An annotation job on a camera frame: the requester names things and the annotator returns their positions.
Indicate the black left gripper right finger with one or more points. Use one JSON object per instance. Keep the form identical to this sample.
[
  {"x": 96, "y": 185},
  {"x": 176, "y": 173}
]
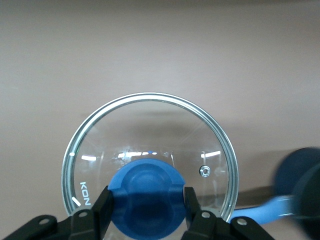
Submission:
[{"x": 200, "y": 220}]

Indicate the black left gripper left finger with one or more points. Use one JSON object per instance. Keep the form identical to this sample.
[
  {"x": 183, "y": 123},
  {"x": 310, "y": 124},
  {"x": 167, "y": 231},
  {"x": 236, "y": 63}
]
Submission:
[{"x": 90, "y": 220}]

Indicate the glass lid with blue knob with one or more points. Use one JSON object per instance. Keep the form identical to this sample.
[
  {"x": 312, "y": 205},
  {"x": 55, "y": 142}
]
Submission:
[{"x": 150, "y": 150}]

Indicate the brown table cover sheet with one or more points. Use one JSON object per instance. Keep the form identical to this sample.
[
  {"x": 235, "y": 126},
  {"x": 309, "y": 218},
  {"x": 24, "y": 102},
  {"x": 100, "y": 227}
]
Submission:
[{"x": 160, "y": 50}]

